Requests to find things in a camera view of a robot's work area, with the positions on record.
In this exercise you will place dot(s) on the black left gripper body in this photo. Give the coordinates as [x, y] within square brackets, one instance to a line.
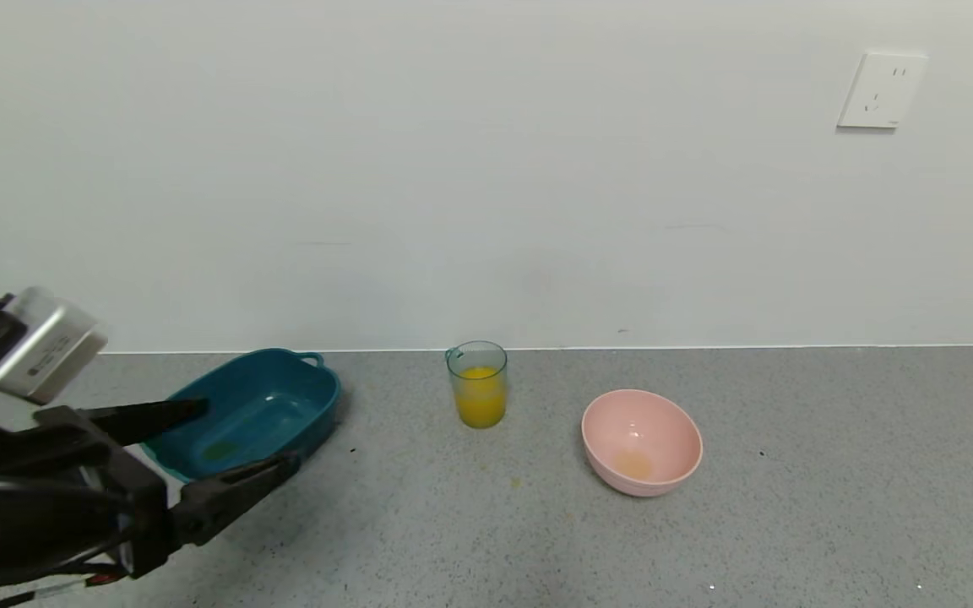
[125, 481]

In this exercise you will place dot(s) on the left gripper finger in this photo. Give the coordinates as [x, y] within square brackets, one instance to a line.
[225, 498]
[149, 418]

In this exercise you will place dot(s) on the orange liquid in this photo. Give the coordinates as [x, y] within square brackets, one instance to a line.
[480, 401]

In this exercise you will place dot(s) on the translucent teal ribbed cup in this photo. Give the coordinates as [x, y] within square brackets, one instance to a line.
[476, 355]

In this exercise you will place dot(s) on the teal plastic tray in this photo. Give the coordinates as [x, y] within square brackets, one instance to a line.
[284, 397]

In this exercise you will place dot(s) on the pink bowl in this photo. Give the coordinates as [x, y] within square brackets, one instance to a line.
[664, 431]

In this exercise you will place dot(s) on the silver white wrist camera box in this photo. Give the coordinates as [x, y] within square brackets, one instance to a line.
[43, 346]

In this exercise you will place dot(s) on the white wall socket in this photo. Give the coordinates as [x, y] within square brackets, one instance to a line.
[882, 89]

